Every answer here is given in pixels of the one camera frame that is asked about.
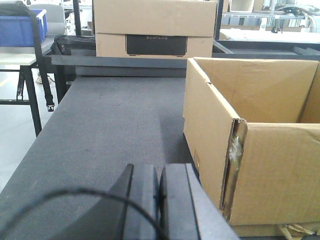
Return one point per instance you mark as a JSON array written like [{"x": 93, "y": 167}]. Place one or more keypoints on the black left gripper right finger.
[{"x": 186, "y": 212}]

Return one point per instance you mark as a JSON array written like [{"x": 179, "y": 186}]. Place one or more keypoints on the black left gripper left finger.
[{"x": 113, "y": 220}]

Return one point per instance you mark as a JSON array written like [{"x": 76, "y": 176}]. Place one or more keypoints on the brown cardboard carton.
[{"x": 253, "y": 130}]

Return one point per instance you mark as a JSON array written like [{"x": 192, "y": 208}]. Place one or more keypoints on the dark grey conveyor belt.
[{"x": 101, "y": 125}]

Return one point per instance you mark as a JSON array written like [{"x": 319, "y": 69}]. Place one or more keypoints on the black bag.
[{"x": 64, "y": 44}]

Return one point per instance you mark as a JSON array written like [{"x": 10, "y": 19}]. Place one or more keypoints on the background table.
[{"x": 28, "y": 58}]

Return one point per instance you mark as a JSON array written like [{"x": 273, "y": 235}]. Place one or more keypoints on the closed ecoflow cardboard box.
[{"x": 164, "y": 29}]

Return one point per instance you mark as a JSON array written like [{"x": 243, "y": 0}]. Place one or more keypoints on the blue crate on table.
[{"x": 17, "y": 31}]

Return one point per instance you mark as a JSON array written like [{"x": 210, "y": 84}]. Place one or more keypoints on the black tray frame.
[{"x": 232, "y": 49}]

